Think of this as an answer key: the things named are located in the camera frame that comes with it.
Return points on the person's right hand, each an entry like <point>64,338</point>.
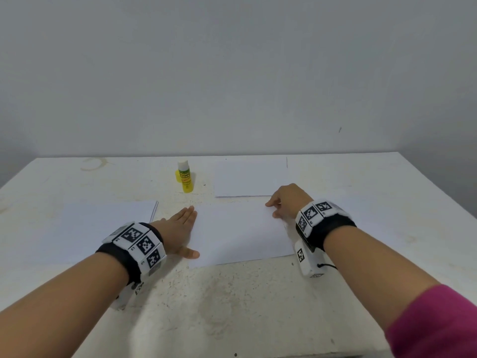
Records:
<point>292,199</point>

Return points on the person's left hand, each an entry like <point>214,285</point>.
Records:
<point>175,233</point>

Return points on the glued white paper sheet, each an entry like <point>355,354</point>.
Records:
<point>238,235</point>
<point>250,176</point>

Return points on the yellow glue stick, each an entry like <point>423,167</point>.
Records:
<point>185,178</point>

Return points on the yellow glue cap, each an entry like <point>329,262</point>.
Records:
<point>178,175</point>

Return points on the stack of white paper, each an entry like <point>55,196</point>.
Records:
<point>89,231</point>
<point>380,212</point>

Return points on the person's right forearm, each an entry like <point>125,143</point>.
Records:
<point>376,272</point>

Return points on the person's left forearm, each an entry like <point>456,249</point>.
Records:
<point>56,313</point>

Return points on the black marker wristband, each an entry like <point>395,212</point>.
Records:
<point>324,223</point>
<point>133,251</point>

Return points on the pink sleeve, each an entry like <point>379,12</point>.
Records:
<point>440,324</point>

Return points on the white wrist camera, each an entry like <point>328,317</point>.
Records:
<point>309,261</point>
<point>128,296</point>

